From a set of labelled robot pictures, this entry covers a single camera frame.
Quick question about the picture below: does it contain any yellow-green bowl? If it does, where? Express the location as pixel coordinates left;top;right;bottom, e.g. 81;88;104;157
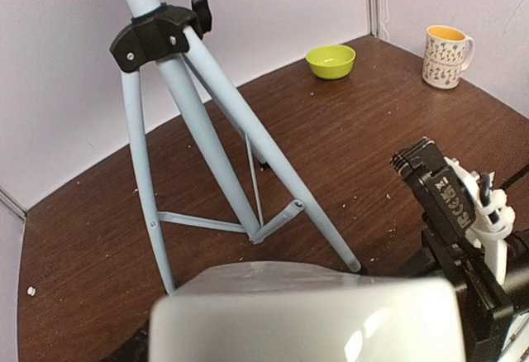
305;45;356;80

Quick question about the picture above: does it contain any grey metronome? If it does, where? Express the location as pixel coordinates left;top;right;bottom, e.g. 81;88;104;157
148;261;466;361

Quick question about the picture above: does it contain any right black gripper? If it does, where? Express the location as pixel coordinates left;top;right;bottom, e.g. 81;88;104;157
397;229;528;361

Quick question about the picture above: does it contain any left aluminium corner post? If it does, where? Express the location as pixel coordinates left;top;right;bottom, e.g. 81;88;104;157
0;187;27;221

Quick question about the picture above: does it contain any patterned white mug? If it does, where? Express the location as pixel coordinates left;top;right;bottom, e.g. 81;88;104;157
422;25;475;90

